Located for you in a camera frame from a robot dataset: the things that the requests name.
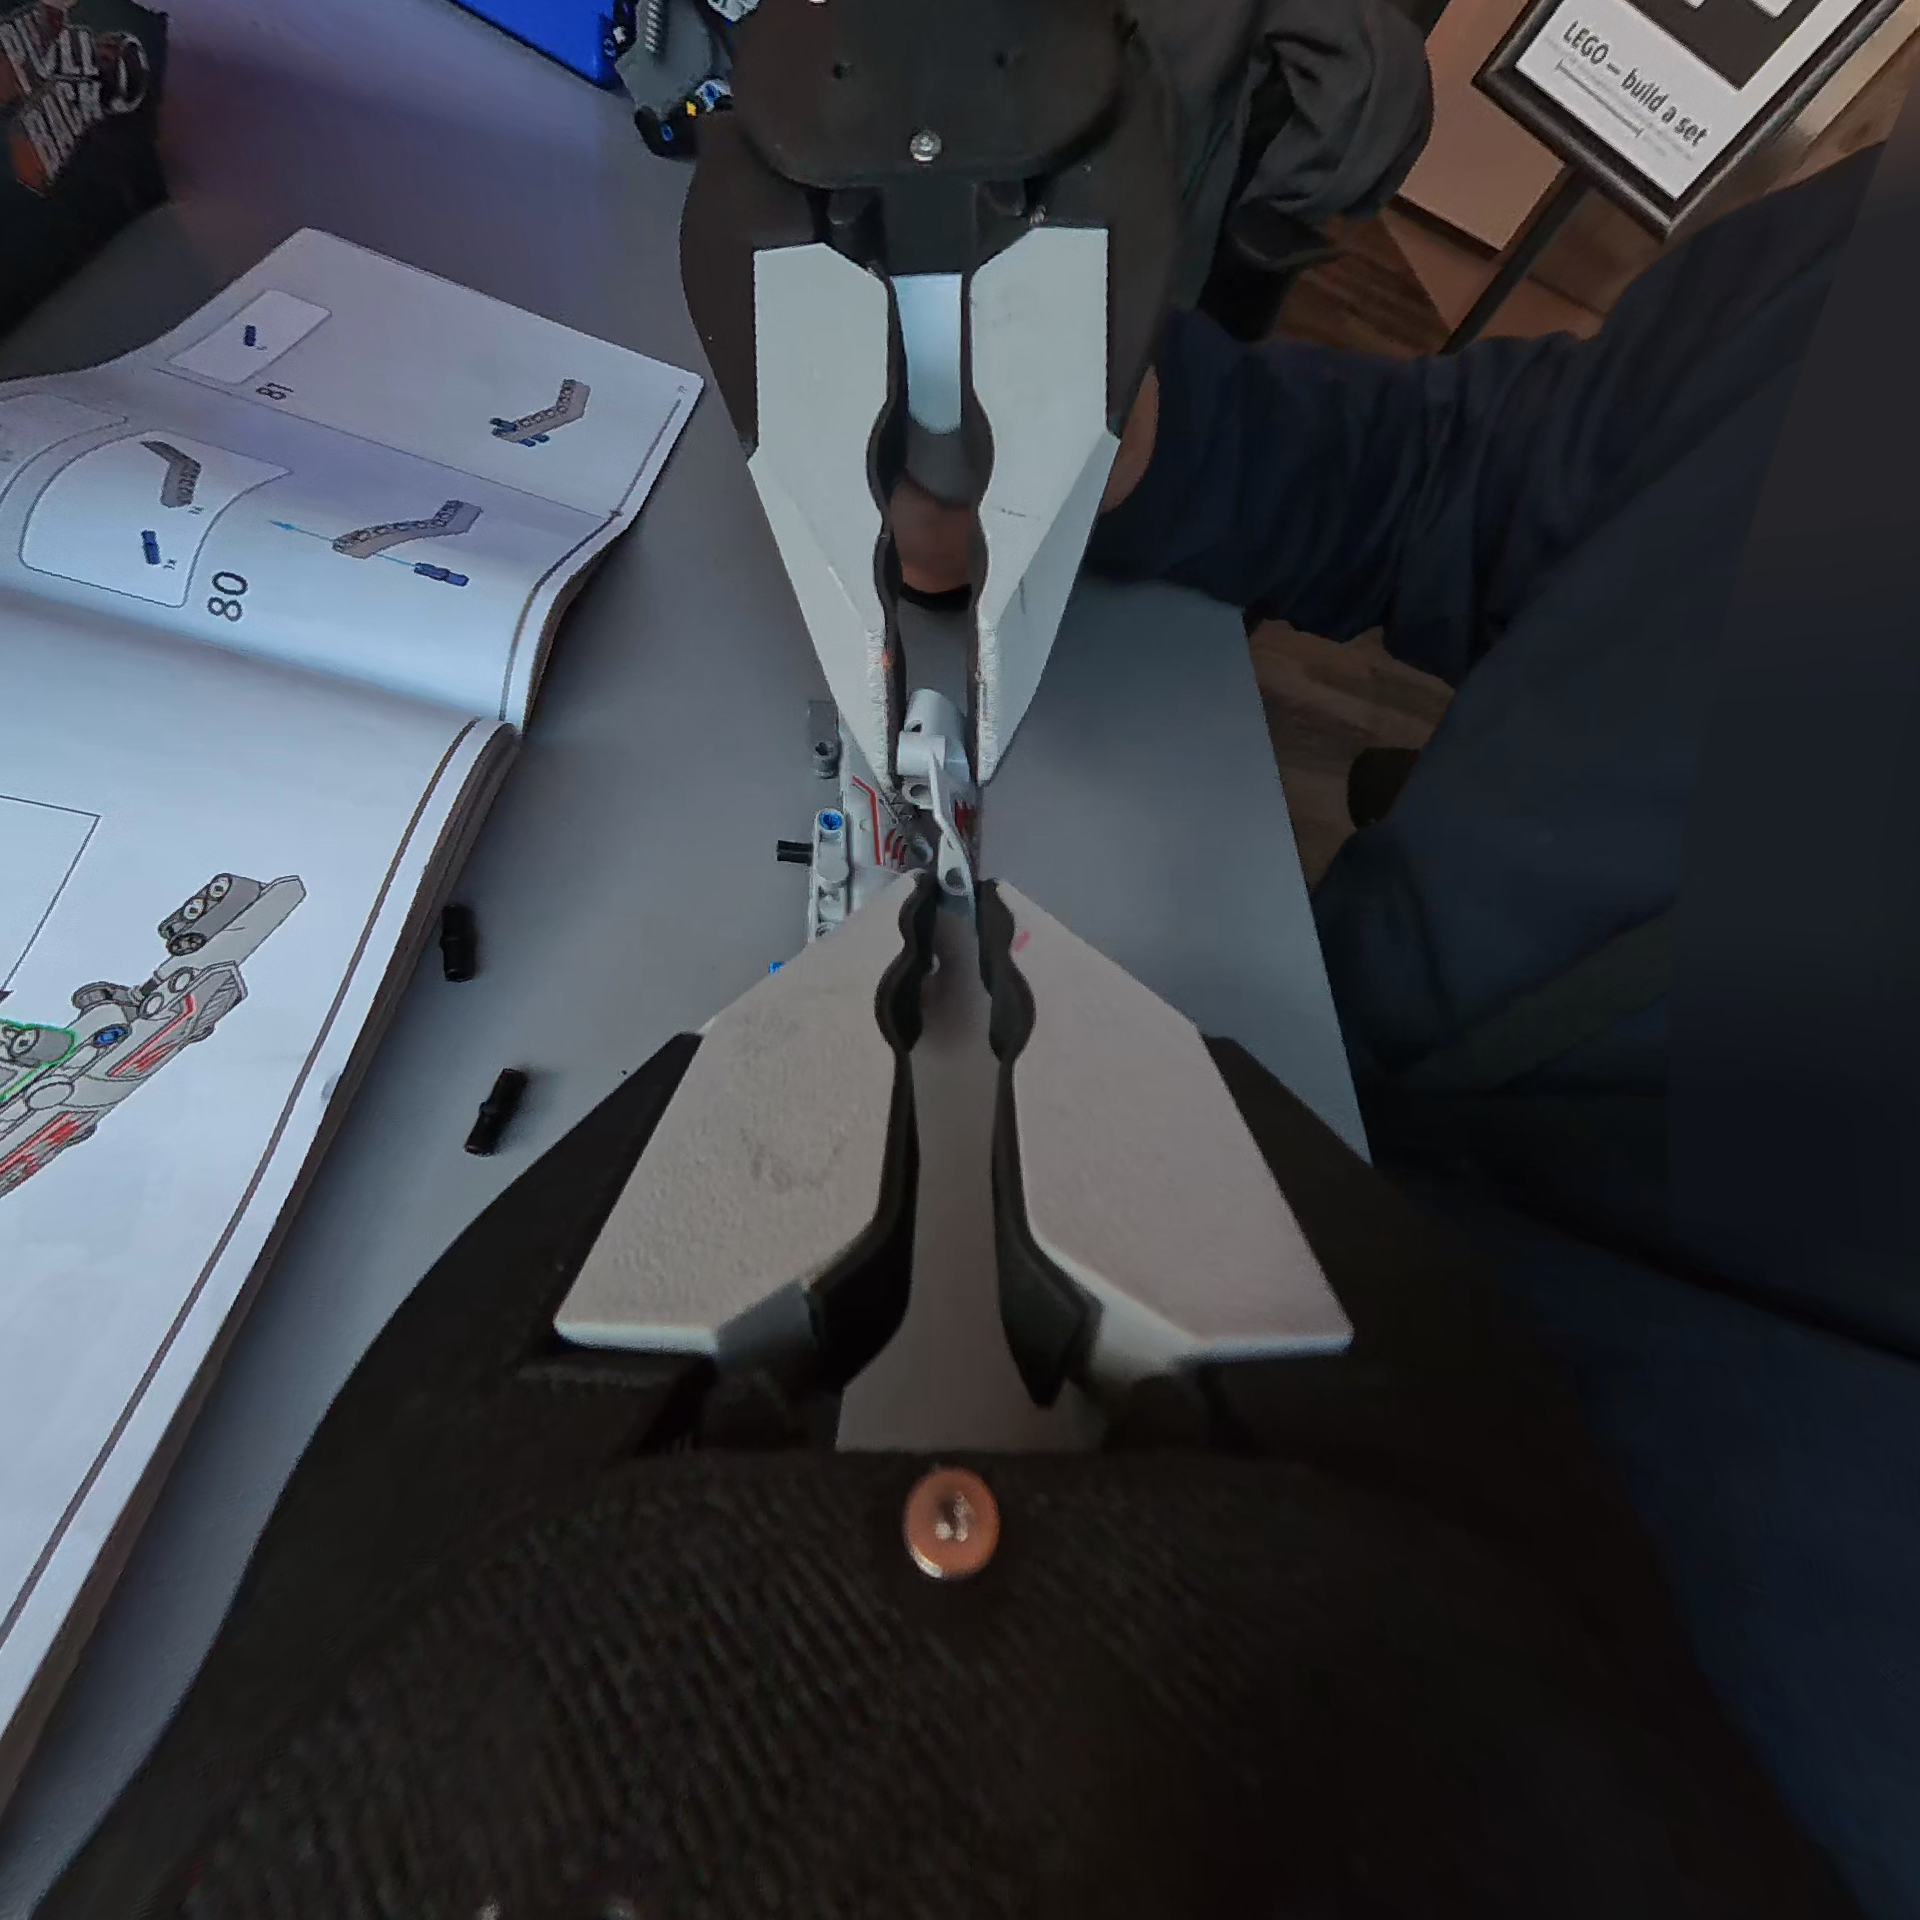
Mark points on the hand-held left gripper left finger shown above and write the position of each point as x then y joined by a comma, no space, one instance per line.
752,1168

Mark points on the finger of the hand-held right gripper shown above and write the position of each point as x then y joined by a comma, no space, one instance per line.
1053,421
812,437

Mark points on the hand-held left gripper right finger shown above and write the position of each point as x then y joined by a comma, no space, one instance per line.
1153,1187

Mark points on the grey curved lego panel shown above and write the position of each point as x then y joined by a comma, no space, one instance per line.
932,725

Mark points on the grey red-printed lego assembly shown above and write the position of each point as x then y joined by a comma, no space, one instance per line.
865,859

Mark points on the person's right forearm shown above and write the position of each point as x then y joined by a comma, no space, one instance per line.
1421,455

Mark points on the loose lego parts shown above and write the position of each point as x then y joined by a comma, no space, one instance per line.
679,87

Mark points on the black lego pin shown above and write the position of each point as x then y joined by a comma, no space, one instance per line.
499,1113
463,942

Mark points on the lego instruction booklet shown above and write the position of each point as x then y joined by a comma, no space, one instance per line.
300,678

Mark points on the black lego set box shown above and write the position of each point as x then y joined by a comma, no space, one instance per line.
72,132

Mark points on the person's right hand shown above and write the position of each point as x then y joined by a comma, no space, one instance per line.
932,544

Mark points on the dark jacket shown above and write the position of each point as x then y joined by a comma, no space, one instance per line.
1325,103

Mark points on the blue plastic bin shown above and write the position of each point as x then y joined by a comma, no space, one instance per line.
542,37

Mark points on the person's dark clothed body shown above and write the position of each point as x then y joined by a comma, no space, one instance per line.
1648,971

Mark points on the black framed sign on stand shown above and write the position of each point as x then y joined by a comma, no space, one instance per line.
1630,87

